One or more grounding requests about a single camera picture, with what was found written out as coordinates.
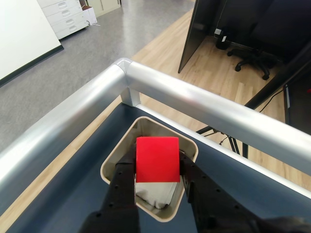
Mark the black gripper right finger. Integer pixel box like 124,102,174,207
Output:
178,150,267,233

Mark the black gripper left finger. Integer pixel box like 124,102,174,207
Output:
79,143,140,233

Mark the red cube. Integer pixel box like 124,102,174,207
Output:
135,136,181,183

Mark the beige square box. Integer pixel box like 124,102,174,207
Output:
100,116,199,222

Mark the white cardboard box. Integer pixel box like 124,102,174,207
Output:
81,6,98,27

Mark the crumpled white paper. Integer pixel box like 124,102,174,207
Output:
134,181,178,210

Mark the dark blue table mat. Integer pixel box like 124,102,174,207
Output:
4,104,311,233

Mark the black tripod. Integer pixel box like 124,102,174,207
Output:
195,41,311,159

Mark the black office chair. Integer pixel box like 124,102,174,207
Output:
227,0,311,81

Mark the small black bin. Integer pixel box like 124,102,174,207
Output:
215,29,229,50

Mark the dark desk side panel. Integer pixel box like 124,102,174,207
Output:
178,0,228,74

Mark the white filing cabinet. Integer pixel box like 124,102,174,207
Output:
40,0,86,41

